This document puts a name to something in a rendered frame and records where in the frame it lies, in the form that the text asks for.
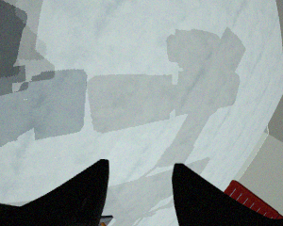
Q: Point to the black post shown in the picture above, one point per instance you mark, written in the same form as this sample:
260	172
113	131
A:
6	207

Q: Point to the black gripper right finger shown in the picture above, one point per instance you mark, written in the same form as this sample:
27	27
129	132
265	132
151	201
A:
199	203

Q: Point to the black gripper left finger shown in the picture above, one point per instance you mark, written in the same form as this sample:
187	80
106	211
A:
77	202

